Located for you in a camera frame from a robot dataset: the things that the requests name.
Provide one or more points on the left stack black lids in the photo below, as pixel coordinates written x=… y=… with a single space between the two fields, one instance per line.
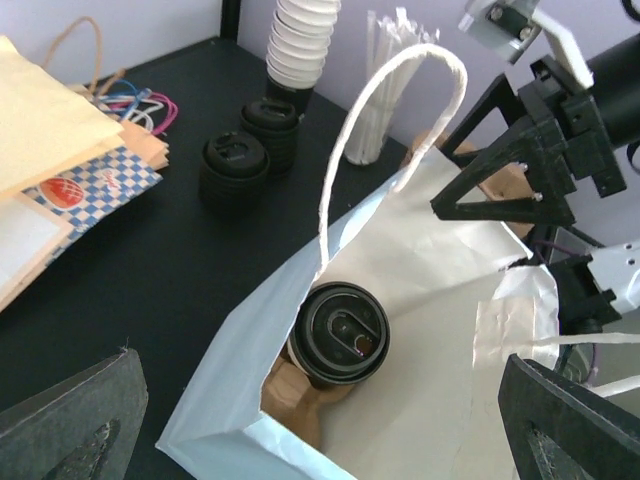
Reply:
x=232 y=173

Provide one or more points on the right stack black lids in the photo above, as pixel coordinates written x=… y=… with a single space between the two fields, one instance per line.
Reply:
x=275 y=124

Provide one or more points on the bundle of white straws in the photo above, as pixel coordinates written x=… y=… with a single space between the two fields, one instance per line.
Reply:
x=386 y=37

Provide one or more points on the brown pulp cup carrier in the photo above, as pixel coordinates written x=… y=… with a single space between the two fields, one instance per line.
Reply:
x=290 y=398

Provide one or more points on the flat bags with coloured handles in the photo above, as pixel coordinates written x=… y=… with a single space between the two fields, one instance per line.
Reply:
x=145 y=115

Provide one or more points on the stack black lids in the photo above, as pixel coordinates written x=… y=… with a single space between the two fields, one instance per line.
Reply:
x=232 y=173
x=275 y=124

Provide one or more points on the stack of white paper cups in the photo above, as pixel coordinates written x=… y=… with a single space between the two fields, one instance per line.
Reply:
x=297 y=49

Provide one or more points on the black right frame post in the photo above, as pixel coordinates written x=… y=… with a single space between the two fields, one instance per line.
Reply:
x=230 y=19

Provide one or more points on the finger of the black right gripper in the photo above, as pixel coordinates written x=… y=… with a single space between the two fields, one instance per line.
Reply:
x=547 y=206
x=480 y=120

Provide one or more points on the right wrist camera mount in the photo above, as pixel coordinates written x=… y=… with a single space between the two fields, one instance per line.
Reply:
x=510 y=27

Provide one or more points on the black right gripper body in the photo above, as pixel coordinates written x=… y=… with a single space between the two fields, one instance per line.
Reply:
x=593 y=121

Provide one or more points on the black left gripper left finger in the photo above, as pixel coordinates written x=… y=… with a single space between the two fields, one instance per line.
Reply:
x=84 y=427

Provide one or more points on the single black cup lid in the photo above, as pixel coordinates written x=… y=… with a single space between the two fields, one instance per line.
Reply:
x=341 y=334

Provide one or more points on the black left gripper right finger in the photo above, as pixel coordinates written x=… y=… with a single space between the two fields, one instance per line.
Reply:
x=557 y=429

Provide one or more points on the flat tan paper bag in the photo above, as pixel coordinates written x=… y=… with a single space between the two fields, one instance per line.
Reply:
x=46 y=128

